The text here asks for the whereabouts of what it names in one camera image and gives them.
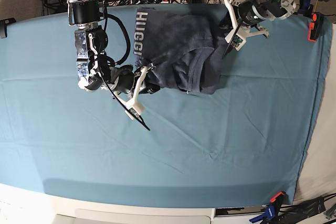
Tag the robot's right gripper body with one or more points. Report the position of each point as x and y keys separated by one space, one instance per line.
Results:
x=126 y=84

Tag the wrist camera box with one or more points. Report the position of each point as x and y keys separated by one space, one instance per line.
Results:
x=134 y=111
x=236 y=40

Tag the blue clamp, top right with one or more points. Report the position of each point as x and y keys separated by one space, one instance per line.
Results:
x=305 y=8

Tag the blue orange clamp, bottom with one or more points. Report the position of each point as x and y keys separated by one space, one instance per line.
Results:
x=272 y=210

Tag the orange black clamp, top right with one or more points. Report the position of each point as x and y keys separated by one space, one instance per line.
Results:
x=315 y=26

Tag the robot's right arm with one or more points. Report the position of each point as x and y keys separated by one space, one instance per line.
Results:
x=95 y=69

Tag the black bracket, left edge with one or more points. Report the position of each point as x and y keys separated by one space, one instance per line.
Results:
x=3 y=26

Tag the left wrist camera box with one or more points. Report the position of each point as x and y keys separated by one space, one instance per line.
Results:
x=236 y=40

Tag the blue-grey T-shirt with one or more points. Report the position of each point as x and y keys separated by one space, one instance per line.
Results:
x=187 y=52

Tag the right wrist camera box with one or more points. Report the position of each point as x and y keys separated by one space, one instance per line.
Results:
x=134 y=111

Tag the robot's left gripper body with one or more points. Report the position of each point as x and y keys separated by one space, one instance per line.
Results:
x=243 y=18

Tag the black bag, bottom right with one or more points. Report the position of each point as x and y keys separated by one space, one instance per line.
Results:
x=302 y=211

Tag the teal table cloth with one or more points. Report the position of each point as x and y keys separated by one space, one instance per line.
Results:
x=237 y=147

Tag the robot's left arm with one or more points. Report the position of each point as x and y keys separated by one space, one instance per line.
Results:
x=270 y=10

